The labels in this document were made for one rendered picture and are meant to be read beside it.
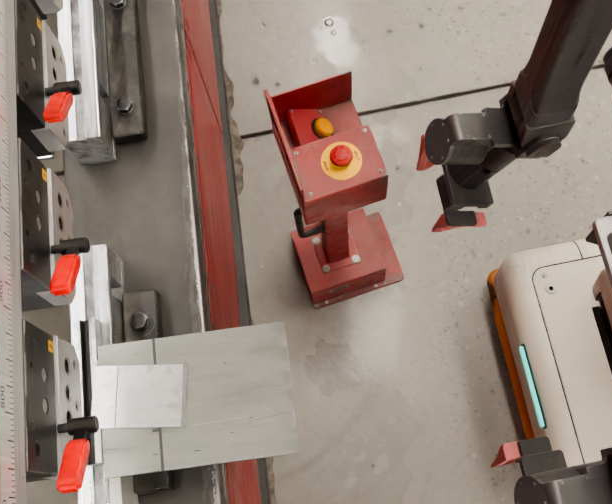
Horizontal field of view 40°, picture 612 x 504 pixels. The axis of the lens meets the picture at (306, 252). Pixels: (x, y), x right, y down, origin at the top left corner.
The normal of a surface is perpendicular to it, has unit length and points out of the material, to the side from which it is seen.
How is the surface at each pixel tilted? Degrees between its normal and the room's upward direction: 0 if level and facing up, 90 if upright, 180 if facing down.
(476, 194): 27
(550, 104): 79
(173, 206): 0
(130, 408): 0
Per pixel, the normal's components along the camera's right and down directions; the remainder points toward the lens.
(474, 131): 0.32, -0.35
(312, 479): -0.06, -0.29
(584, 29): 0.14, 0.94
